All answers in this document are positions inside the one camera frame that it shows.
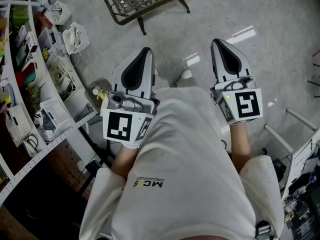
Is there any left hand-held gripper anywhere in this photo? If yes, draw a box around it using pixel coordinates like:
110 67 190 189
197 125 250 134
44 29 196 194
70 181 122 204
100 47 160 145

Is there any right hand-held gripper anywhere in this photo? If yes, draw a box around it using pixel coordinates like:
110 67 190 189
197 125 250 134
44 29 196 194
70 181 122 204
210 38 264 126

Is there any person's left forearm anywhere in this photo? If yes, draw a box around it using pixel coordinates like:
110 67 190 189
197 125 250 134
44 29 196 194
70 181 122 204
110 143 141 180

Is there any person's right forearm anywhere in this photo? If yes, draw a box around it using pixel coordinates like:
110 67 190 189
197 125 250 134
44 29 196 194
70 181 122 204
228 122 252 174

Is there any person's white shoe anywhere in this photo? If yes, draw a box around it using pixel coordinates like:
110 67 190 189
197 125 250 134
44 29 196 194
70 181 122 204
179 69 193 81

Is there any person's beige trouser leg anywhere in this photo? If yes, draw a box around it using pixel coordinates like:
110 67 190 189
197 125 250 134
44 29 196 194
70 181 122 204
175 76 199 89

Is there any large white slatted basket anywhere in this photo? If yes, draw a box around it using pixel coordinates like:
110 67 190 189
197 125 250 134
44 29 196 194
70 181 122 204
62 21 91 55

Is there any white perforated storage basket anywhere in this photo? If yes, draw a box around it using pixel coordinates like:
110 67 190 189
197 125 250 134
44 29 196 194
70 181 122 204
39 99 71 128

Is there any white perforated shelf unit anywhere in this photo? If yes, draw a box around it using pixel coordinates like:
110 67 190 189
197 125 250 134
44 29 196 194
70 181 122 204
0 0 101 206

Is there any person's white t-shirt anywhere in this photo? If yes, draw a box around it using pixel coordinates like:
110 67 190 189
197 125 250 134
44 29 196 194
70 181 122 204
79 86 286 240

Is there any small white slatted basket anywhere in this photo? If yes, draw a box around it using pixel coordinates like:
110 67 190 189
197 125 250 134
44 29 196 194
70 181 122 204
53 0 73 26

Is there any black power adapter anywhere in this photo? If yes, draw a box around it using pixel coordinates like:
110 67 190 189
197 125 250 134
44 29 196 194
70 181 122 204
84 159 104 175

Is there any red plastic item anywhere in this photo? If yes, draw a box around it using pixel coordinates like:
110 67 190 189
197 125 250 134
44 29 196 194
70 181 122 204
14 63 36 88

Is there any black box device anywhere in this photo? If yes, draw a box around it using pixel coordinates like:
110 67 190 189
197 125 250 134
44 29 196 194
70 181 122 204
271 158 288 183

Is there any tall white perforated basket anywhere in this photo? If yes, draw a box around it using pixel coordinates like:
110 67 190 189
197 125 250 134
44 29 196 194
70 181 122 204
5 104 33 145

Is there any green box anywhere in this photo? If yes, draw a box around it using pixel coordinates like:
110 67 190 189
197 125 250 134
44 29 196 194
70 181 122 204
11 5 28 23

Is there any black electronics clutter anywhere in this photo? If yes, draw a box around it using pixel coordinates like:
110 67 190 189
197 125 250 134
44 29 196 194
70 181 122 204
283 171 320 240

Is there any white cable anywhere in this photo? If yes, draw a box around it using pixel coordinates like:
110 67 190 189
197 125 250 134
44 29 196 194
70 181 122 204
68 51 81 68

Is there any white metal frame table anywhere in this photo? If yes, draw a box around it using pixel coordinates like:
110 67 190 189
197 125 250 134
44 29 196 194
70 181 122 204
263 107 320 203

